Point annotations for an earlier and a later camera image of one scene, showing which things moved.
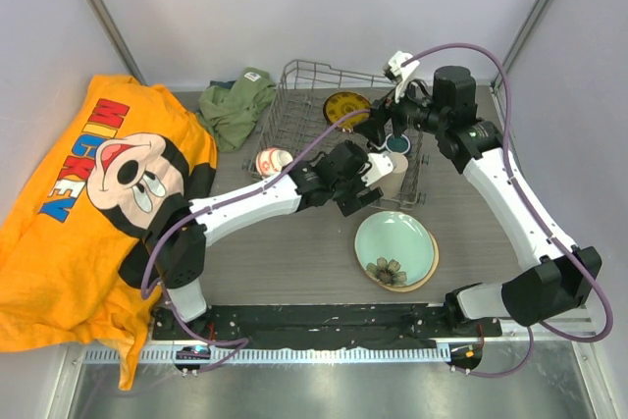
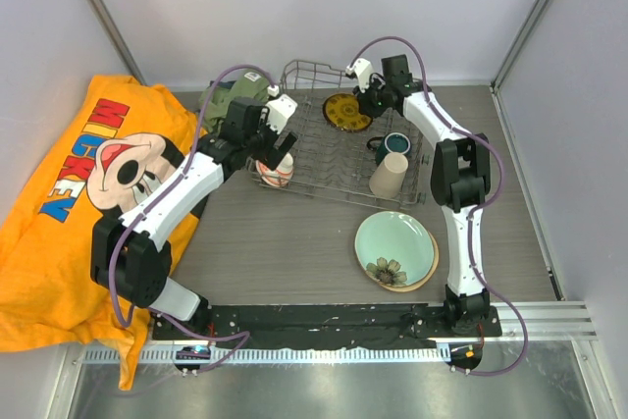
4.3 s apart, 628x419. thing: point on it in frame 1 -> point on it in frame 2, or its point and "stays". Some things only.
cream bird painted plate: x=423 y=282 stays
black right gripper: x=392 y=110 -> x=364 y=104
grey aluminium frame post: x=97 y=5 stays
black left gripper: x=349 y=201 -> x=271 y=155
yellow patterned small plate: x=339 y=104 stays
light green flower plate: x=393 y=247 stays
